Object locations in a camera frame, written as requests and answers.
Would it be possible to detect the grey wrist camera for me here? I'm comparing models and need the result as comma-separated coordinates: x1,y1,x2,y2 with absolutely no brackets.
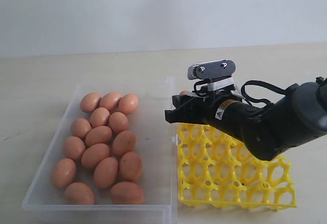
187,60,236,80

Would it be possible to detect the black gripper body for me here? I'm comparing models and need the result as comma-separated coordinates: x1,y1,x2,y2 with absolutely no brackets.
201,95,273,161

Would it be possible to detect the clear plastic bin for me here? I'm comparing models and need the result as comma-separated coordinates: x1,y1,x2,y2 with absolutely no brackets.
22,77,177,223

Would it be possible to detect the yellow plastic egg tray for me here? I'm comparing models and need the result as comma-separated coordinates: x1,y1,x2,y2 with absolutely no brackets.
177,124,297,210

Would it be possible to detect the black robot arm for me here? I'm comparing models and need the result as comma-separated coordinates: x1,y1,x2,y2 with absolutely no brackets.
165,77,326,161

